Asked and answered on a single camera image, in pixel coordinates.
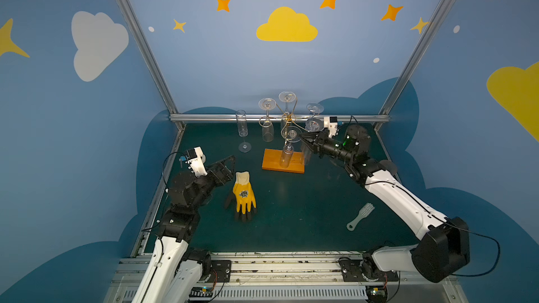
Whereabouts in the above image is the clear flute glass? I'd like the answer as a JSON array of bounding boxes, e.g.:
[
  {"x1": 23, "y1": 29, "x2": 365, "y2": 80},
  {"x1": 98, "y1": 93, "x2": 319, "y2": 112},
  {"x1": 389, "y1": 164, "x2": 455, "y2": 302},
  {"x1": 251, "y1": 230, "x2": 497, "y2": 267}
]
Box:
[
  {"x1": 279, "y1": 126, "x2": 305, "y2": 174},
  {"x1": 279, "y1": 91, "x2": 296, "y2": 130},
  {"x1": 235, "y1": 110, "x2": 251, "y2": 153},
  {"x1": 300, "y1": 117, "x2": 326, "y2": 167},
  {"x1": 258, "y1": 98, "x2": 277, "y2": 143},
  {"x1": 307, "y1": 103, "x2": 324, "y2": 120}
]

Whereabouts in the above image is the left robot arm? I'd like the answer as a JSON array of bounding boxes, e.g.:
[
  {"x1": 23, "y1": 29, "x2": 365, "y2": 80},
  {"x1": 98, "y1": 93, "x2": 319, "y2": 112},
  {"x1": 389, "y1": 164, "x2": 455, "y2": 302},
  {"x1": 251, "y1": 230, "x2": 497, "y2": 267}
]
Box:
[{"x1": 133, "y1": 156, "x2": 236, "y2": 302}]

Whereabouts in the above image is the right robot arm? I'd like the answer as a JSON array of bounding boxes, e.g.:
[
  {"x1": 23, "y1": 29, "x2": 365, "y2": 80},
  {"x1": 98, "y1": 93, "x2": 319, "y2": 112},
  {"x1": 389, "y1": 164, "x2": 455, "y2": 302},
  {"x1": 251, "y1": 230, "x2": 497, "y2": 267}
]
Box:
[{"x1": 299, "y1": 124, "x2": 472, "y2": 283}]

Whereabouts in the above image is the yellow black work glove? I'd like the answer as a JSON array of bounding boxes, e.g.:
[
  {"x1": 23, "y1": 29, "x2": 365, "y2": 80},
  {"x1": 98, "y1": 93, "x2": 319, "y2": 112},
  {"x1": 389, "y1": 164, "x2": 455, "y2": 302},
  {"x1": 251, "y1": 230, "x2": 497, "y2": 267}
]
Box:
[{"x1": 223, "y1": 171, "x2": 257, "y2": 222}]

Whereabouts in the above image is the translucent brown plastic cup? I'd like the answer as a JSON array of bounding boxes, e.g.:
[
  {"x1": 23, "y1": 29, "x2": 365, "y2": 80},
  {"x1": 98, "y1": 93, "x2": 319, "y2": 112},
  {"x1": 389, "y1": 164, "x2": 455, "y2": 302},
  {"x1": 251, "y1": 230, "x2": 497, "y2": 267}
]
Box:
[{"x1": 379, "y1": 159, "x2": 398, "y2": 176}]

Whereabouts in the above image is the white plastic brush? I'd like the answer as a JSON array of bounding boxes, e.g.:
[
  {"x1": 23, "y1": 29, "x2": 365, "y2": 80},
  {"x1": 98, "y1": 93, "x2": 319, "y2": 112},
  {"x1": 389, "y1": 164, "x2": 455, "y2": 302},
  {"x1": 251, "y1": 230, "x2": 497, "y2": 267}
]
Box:
[{"x1": 346, "y1": 203, "x2": 375, "y2": 231}]

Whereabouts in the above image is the left controller board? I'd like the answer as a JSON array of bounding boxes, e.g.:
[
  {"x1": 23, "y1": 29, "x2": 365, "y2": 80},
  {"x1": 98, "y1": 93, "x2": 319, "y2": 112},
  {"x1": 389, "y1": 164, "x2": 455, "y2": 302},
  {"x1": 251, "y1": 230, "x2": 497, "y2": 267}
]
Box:
[{"x1": 188, "y1": 286, "x2": 217, "y2": 302}]

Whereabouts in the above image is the controller board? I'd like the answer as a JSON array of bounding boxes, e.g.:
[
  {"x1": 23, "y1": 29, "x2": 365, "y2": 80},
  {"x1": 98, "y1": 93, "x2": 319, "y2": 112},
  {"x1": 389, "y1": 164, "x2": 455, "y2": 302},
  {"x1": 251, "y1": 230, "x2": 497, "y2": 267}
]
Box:
[
  {"x1": 188, "y1": 286, "x2": 217, "y2": 302},
  {"x1": 366, "y1": 286, "x2": 388, "y2": 303}
]

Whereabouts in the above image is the right controller board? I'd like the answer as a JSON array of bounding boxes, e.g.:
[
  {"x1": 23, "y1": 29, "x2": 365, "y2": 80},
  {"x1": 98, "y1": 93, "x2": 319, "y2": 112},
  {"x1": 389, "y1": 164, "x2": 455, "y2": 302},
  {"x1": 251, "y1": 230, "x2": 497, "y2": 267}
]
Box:
[{"x1": 366, "y1": 286, "x2": 388, "y2": 303}]

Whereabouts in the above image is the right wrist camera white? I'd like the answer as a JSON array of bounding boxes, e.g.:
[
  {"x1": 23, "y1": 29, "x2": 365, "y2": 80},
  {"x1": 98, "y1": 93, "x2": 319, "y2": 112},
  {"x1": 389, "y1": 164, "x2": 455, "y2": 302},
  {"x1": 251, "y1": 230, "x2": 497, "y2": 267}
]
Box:
[{"x1": 324, "y1": 116, "x2": 339, "y2": 138}]

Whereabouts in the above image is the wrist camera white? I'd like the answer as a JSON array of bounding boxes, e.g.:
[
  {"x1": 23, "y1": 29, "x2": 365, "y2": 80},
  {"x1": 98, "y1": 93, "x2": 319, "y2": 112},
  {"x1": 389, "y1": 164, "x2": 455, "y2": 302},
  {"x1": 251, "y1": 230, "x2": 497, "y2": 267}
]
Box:
[
  {"x1": 180, "y1": 147, "x2": 207, "y2": 178},
  {"x1": 324, "y1": 116, "x2": 339, "y2": 138}
]

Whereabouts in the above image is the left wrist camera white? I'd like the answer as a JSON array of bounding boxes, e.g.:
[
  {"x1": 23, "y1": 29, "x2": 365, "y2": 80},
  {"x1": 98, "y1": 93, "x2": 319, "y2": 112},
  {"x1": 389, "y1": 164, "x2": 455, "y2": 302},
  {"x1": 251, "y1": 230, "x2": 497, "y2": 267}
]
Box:
[{"x1": 180, "y1": 147, "x2": 207, "y2": 178}]

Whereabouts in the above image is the gold wire glass rack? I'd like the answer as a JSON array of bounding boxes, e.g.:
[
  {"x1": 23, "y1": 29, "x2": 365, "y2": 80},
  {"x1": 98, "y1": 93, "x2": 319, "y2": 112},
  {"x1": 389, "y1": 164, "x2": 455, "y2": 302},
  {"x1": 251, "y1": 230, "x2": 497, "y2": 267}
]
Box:
[{"x1": 258, "y1": 91, "x2": 324, "y2": 174}]

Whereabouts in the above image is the horizontal aluminium frame bar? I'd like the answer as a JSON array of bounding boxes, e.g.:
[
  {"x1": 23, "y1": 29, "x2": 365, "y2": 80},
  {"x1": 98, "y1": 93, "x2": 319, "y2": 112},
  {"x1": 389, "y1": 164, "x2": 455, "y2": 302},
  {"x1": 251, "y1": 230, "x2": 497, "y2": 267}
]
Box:
[{"x1": 169, "y1": 112, "x2": 390, "y2": 123}]

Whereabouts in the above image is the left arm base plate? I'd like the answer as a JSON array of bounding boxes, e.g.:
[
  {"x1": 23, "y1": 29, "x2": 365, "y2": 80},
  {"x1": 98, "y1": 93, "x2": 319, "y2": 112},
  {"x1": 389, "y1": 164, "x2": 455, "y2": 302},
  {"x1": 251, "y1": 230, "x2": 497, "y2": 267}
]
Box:
[{"x1": 200, "y1": 260, "x2": 232, "y2": 283}]

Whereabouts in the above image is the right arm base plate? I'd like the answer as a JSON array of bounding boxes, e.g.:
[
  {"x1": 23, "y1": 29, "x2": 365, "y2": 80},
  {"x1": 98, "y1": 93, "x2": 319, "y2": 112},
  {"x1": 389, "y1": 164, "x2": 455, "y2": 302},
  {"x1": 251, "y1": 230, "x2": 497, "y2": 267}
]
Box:
[{"x1": 338, "y1": 258, "x2": 399, "y2": 282}]

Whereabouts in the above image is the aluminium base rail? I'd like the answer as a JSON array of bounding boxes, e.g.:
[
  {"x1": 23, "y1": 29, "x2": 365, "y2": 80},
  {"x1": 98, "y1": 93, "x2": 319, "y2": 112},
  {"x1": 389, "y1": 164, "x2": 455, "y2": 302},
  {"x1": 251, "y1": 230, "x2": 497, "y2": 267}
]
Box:
[{"x1": 105, "y1": 251, "x2": 467, "y2": 302}]

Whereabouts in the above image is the right aluminium frame post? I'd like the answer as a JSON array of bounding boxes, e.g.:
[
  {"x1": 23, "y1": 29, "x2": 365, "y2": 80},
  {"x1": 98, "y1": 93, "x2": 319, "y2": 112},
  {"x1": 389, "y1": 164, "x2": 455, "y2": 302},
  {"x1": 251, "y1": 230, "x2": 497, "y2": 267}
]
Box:
[{"x1": 373, "y1": 0, "x2": 456, "y2": 133}]

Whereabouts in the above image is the aluminium frame post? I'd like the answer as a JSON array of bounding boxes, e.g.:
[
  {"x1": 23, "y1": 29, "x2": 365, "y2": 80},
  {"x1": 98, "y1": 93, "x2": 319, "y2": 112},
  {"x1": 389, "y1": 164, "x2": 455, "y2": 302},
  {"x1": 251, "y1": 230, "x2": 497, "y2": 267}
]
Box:
[
  {"x1": 373, "y1": 0, "x2": 456, "y2": 133},
  {"x1": 115, "y1": 0, "x2": 178, "y2": 116}
]

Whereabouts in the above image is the left aluminium frame post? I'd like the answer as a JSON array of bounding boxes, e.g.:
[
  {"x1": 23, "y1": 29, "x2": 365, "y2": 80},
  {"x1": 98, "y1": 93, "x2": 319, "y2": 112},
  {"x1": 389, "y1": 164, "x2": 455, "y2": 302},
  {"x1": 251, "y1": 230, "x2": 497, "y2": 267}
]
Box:
[{"x1": 115, "y1": 0, "x2": 178, "y2": 116}]

